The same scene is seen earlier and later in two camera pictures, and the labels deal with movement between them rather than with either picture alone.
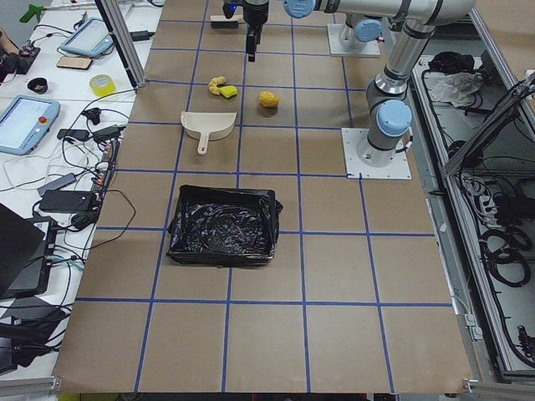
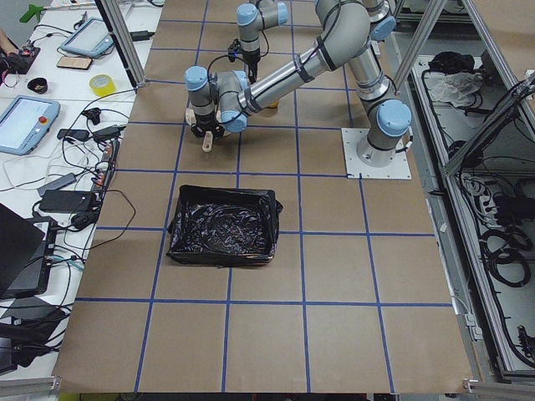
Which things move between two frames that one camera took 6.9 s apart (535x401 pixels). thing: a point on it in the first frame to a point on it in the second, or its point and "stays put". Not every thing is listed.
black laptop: (26, 254) stays put
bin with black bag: (224, 226) stays put
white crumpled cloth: (455, 88) stays put
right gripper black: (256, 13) to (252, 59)
